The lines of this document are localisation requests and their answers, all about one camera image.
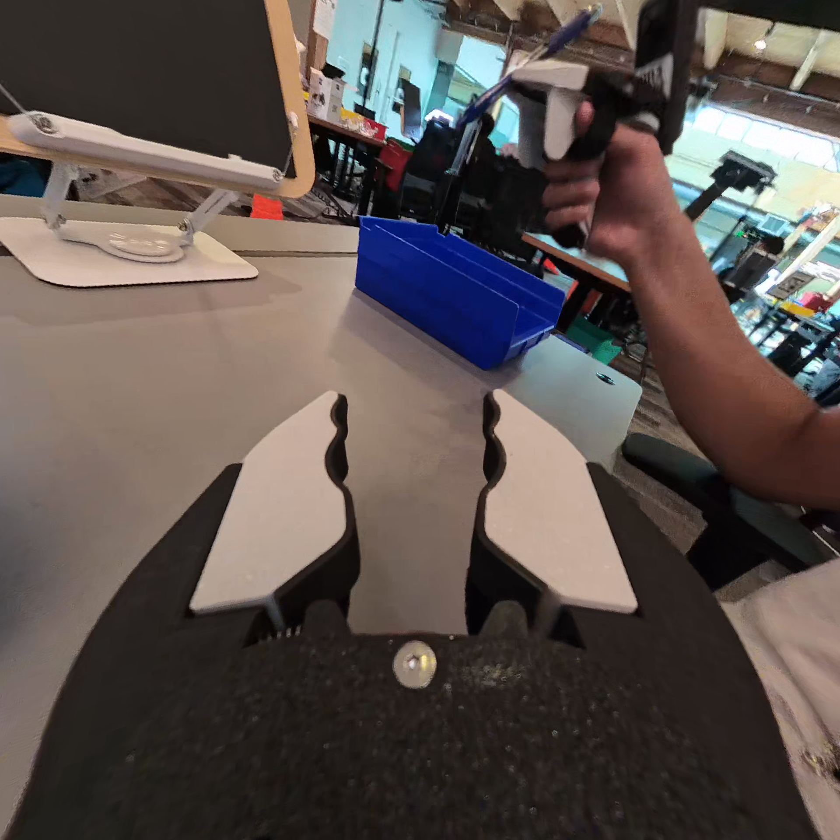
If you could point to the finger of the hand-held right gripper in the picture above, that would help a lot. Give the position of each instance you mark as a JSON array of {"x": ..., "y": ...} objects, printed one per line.
[
  {"x": 551, "y": 77},
  {"x": 551, "y": 124}
]

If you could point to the green bin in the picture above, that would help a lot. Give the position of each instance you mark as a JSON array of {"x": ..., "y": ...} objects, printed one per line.
[{"x": 594, "y": 338}]

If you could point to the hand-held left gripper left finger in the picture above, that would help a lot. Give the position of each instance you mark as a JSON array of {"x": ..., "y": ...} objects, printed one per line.
[{"x": 275, "y": 518}]

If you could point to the person's right forearm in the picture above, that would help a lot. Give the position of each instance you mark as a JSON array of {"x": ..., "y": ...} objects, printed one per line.
[{"x": 722, "y": 367}]

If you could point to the wooden far table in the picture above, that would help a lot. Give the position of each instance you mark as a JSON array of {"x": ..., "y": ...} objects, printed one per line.
[
  {"x": 577, "y": 259},
  {"x": 341, "y": 128}
]

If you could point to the red bin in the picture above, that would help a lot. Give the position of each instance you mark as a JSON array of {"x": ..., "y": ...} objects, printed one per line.
[{"x": 394, "y": 164}]

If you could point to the person's right hand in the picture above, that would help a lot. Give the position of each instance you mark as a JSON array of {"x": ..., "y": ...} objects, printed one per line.
[{"x": 630, "y": 197}]

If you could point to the blue ballpoint pen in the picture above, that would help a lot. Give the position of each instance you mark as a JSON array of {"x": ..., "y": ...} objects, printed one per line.
[{"x": 558, "y": 43}]

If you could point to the blue plastic bin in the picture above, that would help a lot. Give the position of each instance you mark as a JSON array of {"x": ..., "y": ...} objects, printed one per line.
[{"x": 446, "y": 295}]

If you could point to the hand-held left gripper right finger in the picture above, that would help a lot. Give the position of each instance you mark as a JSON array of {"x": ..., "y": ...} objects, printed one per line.
[{"x": 551, "y": 525}]

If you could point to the wood-framed black board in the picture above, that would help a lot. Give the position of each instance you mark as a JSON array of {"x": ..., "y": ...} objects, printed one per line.
[{"x": 131, "y": 65}]

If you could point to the white cardboard box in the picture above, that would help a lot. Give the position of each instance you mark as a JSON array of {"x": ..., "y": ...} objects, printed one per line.
[{"x": 325, "y": 95}]

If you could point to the orange traffic cone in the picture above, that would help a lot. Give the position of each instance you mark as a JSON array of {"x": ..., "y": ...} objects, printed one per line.
[{"x": 266, "y": 207}]

